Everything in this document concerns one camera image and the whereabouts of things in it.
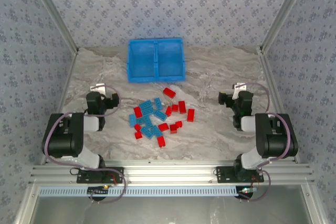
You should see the grey metal panel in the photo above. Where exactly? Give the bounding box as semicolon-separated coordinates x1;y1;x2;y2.
15;185;325;224

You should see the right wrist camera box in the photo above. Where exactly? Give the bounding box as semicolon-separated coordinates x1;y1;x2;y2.
232;82;247;100

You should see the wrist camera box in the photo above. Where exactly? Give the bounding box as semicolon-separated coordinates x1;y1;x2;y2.
232;82;247;100
90;83;106;94

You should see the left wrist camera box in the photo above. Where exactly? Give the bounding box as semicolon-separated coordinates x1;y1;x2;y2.
90;83;106;94

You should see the aluminium side rail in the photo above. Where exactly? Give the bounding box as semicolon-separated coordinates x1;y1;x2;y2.
39;49;80;166
258;49;300;164

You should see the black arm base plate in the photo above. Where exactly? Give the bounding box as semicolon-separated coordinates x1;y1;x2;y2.
76;166;124;184
215;166;265;184

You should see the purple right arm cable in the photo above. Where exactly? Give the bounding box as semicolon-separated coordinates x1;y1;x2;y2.
237;82;299;204

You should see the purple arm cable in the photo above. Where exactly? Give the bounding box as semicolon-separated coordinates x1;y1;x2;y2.
237;82;299;204
41;84;127;205

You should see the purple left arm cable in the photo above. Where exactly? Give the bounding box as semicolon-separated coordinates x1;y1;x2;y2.
41;84;127;205

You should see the small circuit board bracket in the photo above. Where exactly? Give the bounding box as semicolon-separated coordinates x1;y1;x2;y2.
87;186;111;196
237;186;257;200

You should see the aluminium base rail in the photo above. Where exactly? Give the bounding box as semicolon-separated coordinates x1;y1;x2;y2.
28;161;316;186

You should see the aluminium frame post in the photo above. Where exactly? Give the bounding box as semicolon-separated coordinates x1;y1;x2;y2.
25;0;80;55
258;0;313;55

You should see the slotted white cable duct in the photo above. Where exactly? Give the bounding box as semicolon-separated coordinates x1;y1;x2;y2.
38;186;240;198

